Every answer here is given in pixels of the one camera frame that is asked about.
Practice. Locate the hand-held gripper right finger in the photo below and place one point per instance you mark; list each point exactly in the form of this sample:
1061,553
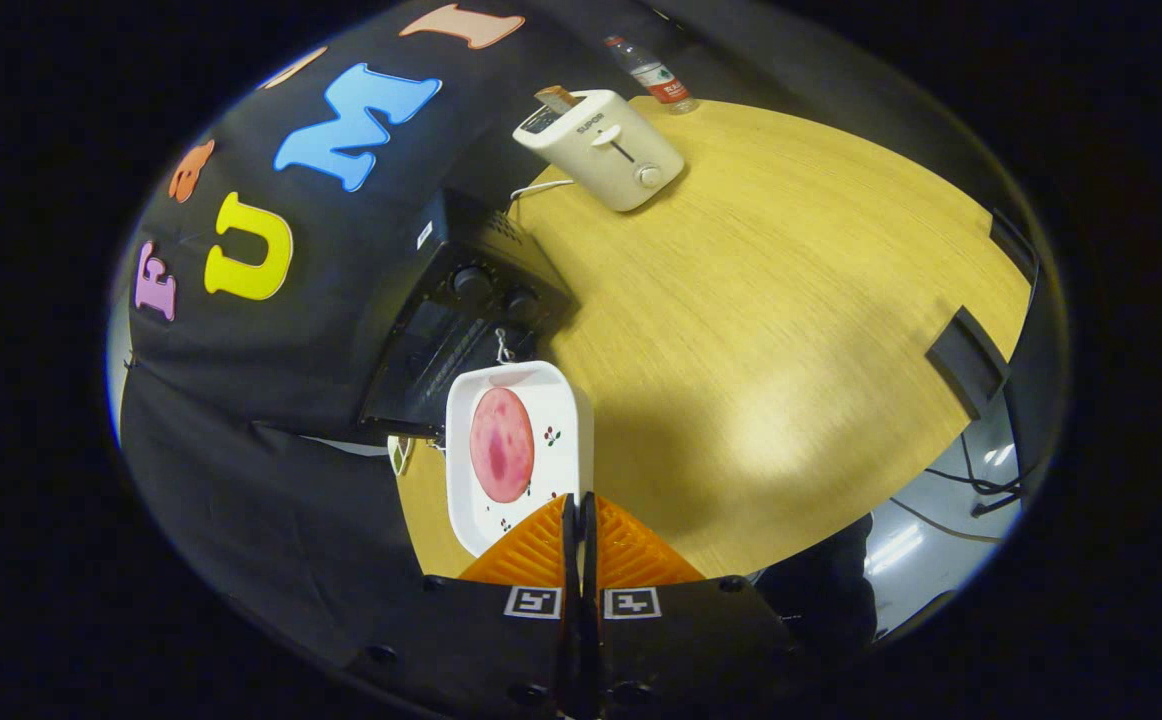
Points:
671,650

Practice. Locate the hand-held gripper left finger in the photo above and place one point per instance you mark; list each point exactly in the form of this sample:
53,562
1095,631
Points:
501,650

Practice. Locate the white square plate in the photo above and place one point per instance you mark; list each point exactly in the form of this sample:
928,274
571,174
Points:
561,470

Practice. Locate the pink ham slice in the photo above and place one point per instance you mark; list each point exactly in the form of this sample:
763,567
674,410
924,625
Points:
501,445

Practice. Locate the black toaster oven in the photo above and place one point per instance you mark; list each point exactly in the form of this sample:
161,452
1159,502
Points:
441,350

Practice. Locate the white pop-up toaster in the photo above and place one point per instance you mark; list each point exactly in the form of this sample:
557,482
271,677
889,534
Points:
611,160

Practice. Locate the person's dark trousers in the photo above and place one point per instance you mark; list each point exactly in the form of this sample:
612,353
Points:
821,590

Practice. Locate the black table clamp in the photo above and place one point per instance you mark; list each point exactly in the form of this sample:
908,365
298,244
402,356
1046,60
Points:
1013,250
966,360

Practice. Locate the brown bread slice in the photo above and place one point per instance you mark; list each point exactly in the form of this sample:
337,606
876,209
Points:
554,98

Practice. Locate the red label plastic bottle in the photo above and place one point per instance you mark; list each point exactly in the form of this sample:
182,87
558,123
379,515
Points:
653,78

